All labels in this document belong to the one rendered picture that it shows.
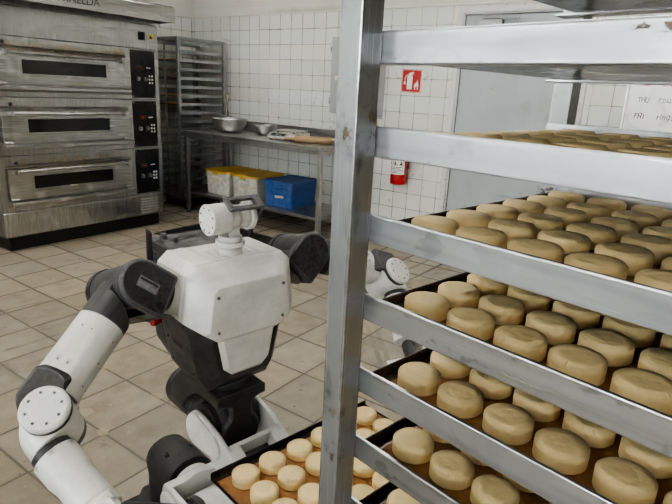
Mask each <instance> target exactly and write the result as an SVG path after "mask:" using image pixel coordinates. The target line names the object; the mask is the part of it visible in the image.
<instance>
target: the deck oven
mask: <svg viewBox="0 0 672 504"><path fill-rule="evenodd" d="M169 23H175V9H174V8H173V7H172V6H166V5H161V4H155V3H150V2H144V1H138V0H0V247H2V248H4V249H7V250H9V251H16V250H21V249H26V248H31V247H37V246H42V245H47V244H52V243H58V242H63V241H68V240H73V239H78V238H84V237H89V236H94V235H99V234H104V233H110V232H115V231H120V230H125V229H131V228H136V227H141V226H146V225H151V224H157V223H159V212H164V192H163V158H162V142H161V118H160V94H159V67H158V51H155V50H158V47H157V26H160V24H169Z"/></svg>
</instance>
